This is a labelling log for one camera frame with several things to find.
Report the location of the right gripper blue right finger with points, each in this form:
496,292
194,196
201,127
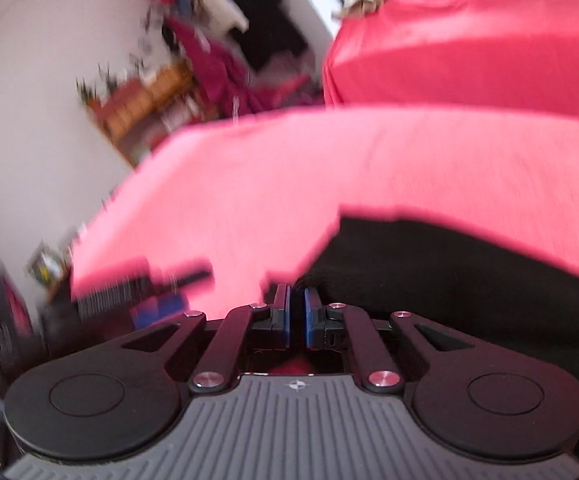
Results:
350,331

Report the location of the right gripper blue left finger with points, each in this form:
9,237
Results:
261,326

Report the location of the black knit pants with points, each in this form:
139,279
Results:
455,279

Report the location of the pink fleece blanket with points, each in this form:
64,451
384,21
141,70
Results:
259,196

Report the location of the wooden shelf unit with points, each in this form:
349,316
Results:
138,114

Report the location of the magenta hanging clothes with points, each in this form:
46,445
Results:
224,79

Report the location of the hanging black garment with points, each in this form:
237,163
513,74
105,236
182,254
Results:
270,32

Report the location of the red covered far bed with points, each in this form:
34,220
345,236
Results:
516,54

